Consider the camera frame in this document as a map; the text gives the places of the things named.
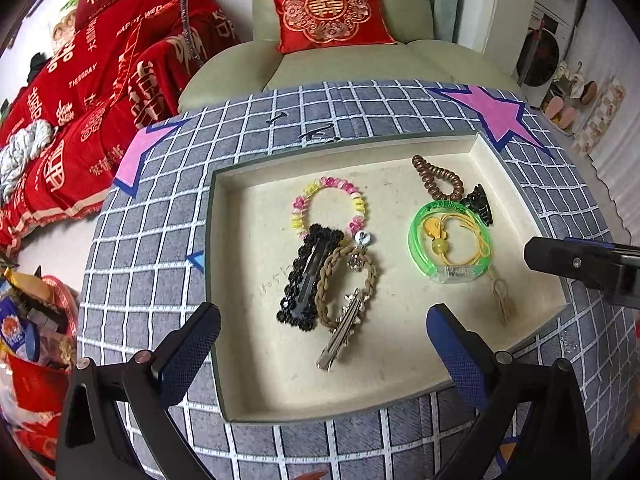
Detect pink slippers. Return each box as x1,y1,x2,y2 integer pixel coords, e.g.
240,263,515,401
545,97,576,130

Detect black beaded hair clip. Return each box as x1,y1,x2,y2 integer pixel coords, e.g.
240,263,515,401
276,224,347,333

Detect pink and yellow bead bracelet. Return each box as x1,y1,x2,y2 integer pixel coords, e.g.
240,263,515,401
291,176,373,271

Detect brown coil hair tie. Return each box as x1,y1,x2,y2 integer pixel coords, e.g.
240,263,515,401
412,154,465,202

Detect green translucent bracelet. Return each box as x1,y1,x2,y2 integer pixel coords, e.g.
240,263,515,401
407,200,495,286

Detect yellow cord bead pendant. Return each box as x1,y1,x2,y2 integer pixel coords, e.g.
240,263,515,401
422,212,493,267

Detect red basket of packets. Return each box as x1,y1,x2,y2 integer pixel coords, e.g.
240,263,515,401
0,265,80,413

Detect beige braided hair tie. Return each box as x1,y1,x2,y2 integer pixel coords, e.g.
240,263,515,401
316,244,378,333

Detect beige patterned floor mat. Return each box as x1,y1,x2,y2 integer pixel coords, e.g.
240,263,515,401
572,75,627,157

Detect red embroidered cushion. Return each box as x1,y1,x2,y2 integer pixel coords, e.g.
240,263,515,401
266,0,397,55

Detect silver braided cord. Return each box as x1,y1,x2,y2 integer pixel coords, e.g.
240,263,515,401
177,0,206,68

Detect red printed blanket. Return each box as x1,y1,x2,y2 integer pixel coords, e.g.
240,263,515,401
0,0,241,256

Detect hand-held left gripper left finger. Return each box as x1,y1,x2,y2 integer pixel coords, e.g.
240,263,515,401
57,301,222,480

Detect black claw hair clip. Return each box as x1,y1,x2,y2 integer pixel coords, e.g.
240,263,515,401
460,185,496,226

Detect grey and white knotted rope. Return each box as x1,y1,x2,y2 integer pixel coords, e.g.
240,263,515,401
0,120,54,202

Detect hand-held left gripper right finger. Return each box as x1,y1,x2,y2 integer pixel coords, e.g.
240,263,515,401
426,302,593,480

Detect beige hair clip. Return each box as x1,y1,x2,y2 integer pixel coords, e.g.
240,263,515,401
487,265,516,325

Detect silver metal hair clip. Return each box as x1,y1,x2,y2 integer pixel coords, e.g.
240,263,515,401
316,287,371,373

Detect pale green armchair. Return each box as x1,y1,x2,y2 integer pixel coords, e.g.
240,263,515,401
177,0,523,113

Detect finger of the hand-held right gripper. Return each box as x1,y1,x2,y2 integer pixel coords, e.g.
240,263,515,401
524,236,640,295

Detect brown slippers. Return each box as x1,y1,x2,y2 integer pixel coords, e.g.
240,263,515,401
575,80,598,107

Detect white appliance with round door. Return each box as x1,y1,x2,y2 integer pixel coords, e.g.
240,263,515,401
515,2,576,98

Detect grey grid-patterned mat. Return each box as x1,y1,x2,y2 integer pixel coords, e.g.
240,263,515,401
75,80,640,480

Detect cream tray with grey rim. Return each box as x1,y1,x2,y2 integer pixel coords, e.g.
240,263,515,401
204,130,573,425

